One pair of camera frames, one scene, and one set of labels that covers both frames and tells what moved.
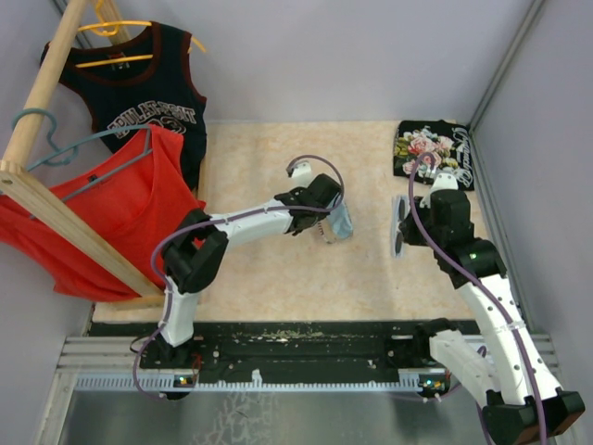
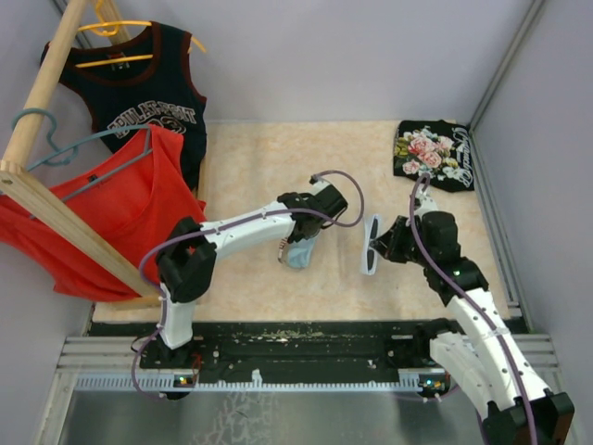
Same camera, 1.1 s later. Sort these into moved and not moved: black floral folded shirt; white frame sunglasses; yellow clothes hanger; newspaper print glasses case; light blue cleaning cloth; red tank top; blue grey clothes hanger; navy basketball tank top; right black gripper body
Moved: right black gripper body; white frame sunglasses; light blue cleaning cloth; newspaper print glasses case
Not moved: red tank top; yellow clothes hanger; navy basketball tank top; blue grey clothes hanger; black floral folded shirt
